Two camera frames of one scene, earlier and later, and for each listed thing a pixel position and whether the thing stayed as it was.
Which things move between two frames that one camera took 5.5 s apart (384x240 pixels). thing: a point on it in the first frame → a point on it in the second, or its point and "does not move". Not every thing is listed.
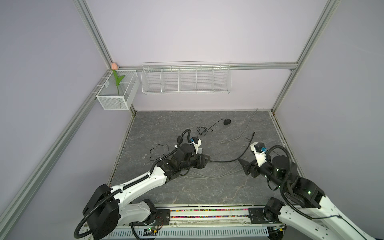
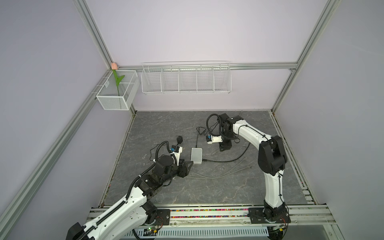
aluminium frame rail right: [286, 143] does not move
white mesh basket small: [108, 96] does not move
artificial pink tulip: [114, 67] does not move
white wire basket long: [211, 77] does not move
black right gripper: [248, 165] → [222, 145]
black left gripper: [200, 160] → [183, 169]
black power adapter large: [161, 155] → [179, 140]
